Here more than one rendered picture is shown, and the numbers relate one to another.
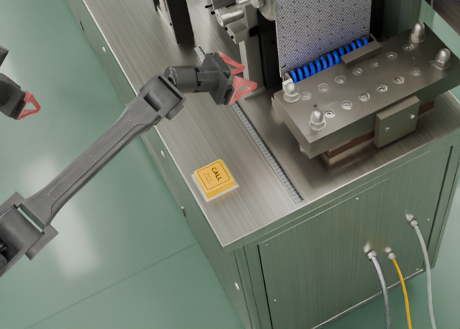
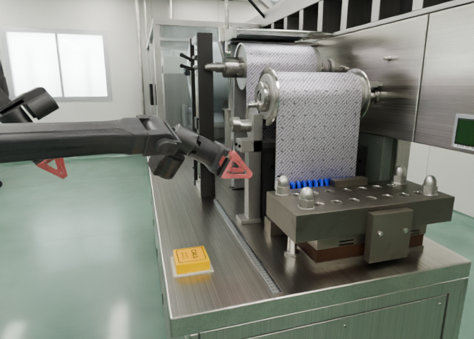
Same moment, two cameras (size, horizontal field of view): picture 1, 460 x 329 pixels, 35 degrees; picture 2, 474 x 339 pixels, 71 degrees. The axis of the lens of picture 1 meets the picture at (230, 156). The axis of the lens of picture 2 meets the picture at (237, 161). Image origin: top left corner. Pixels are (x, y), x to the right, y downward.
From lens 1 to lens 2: 109 cm
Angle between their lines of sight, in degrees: 43
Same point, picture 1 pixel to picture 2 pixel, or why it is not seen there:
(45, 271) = not seen: outside the picture
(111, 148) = (80, 130)
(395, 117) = (388, 221)
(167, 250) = not seen: outside the picture
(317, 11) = (313, 127)
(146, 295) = not seen: outside the picture
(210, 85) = (209, 151)
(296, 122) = (285, 204)
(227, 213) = (192, 289)
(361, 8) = (349, 144)
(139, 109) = (130, 122)
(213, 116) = (210, 228)
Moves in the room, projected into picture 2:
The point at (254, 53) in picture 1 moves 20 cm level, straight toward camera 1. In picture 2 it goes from (256, 174) to (251, 198)
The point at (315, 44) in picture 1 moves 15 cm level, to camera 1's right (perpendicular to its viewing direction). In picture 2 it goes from (308, 165) to (366, 165)
